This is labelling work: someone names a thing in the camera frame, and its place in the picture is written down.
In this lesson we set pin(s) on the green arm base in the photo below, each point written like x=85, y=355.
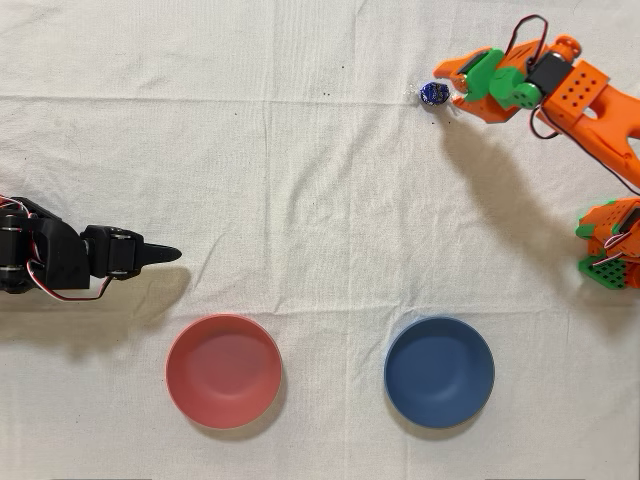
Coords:
x=607, y=274

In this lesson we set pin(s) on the red bowl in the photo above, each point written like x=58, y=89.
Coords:
x=224, y=372

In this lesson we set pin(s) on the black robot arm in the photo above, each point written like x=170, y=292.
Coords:
x=60, y=255

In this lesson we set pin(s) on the blue candy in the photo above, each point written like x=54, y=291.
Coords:
x=433, y=93

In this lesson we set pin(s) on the white table cloth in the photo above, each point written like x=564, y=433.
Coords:
x=320, y=200

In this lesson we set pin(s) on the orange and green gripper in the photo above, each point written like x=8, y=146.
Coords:
x=477, y=107

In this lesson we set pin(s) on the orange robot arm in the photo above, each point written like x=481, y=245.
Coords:
x=585, y=95

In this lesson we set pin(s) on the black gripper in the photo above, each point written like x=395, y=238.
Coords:
x=121, y=253

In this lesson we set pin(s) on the blue bowl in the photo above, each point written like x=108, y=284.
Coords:
x=440, y=372

